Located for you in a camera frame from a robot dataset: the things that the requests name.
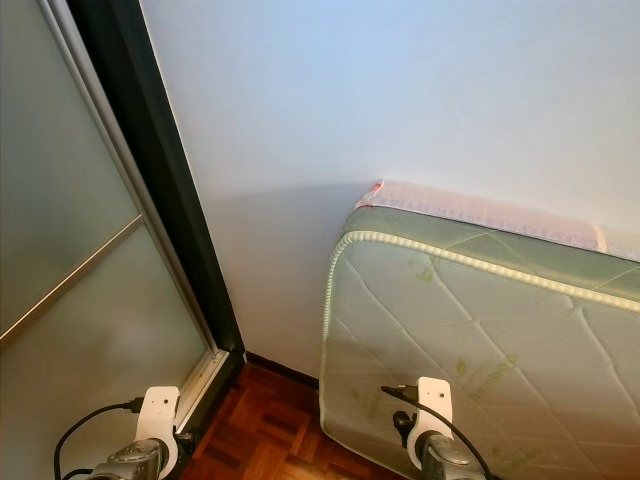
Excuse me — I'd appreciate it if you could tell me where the green quilted mattress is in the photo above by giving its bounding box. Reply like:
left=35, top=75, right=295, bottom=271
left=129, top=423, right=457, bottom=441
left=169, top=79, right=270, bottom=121
left=319, top=206, right=640, bottom=480

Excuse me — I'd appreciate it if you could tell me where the dark skirting board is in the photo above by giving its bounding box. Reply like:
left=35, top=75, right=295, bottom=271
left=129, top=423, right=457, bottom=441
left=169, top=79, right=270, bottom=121
left=244, top=350, right=323, bottom=389

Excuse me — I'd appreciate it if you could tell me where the pink thin mattress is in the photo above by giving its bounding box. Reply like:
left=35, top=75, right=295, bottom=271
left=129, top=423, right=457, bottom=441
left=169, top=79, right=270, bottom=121
left=357, top=179, right=640, bottom=264

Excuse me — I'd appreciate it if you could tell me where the frosted glass sliding door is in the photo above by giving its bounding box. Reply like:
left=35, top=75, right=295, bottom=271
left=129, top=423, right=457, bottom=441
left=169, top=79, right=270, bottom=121
left=0, top=0, right=219, bottom=480

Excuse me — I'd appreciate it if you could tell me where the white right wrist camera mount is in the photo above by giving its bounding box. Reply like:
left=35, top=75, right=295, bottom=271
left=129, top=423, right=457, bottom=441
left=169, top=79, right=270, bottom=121
left=406, top=376, right=454, bottom=470

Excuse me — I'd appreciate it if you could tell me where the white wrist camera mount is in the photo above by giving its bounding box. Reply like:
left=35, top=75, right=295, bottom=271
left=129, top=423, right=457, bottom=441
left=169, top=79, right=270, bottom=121
left=406, top=376, right=454, bottom=470
left=134, top=386, right=182, bottom=467

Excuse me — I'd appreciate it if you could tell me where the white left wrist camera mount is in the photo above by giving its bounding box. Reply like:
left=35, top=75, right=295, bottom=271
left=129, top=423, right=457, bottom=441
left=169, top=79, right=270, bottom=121
left=134, top=386, right=182, bottom=467

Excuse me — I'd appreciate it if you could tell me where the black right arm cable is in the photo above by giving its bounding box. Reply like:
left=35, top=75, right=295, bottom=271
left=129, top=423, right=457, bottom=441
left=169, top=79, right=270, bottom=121
left=379, top=384, right=498, bottom=480

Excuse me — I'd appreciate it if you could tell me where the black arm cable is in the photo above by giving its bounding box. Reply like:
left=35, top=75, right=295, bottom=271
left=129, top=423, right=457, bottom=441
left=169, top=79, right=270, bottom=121
left=379, top=384, right=498, bottom=480
left=52, top=399, right=147, bottom=480

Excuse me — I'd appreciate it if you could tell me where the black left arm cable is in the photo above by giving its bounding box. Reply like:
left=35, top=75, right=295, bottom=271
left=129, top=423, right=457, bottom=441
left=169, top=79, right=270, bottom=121
left=52, top=399, right=147, bottom=480

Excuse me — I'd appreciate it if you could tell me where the black door frame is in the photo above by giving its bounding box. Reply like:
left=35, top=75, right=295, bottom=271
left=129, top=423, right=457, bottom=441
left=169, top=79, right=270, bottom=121
left=65, top=0, right=247, bottom=403

